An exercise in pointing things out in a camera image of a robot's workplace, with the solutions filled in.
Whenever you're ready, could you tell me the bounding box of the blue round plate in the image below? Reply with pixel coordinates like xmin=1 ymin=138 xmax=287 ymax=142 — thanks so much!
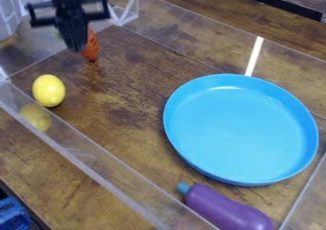
xmin=163 ymin=74 xmax=318 ymax=186

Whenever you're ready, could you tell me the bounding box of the purple toy eggplant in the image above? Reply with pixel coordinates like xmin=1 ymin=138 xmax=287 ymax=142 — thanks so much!
xmin=177 ymin=181 xmax=275 ymax=230

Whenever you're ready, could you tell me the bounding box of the blue plastic crate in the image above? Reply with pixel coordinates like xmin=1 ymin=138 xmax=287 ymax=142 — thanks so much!
xmin=0 ymin=197 xmax=32 ymax=230

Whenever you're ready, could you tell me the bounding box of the yellow toy lemon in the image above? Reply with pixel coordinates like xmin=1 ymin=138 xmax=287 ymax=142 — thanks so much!
xmin=32 ymin=74 xmax=67 ymax=107

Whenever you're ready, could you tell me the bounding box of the orange toy carrot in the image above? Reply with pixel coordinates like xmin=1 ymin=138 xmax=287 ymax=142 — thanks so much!
xmin=82 ymin=29 xmax=99 ymax=61

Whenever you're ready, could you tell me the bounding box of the clear acrylic enclosure wall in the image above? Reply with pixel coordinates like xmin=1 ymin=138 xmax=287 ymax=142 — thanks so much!
xmin=0 ymin=0 xmax=326 ymax=230

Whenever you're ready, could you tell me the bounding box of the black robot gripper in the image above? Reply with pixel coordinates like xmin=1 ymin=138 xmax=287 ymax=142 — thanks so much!
xmin=26 ymin=0 xmax=111 ymax=52

